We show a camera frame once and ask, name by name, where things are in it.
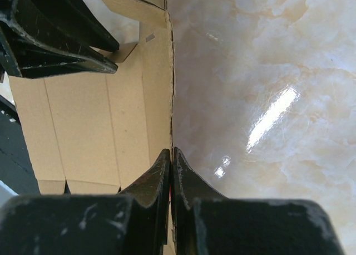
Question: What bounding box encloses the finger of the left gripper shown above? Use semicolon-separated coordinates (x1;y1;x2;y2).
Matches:
11;0;120;51
1;10;118;79

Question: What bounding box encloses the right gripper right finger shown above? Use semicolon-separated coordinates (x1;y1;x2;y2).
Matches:
170;148;343;254

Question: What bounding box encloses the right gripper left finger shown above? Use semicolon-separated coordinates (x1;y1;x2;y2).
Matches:
1;149;170;254

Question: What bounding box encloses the brown cardboard box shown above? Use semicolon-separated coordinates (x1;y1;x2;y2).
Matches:
9;0;174;195

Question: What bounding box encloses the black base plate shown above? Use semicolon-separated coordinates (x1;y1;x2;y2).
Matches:
0;97;39;194

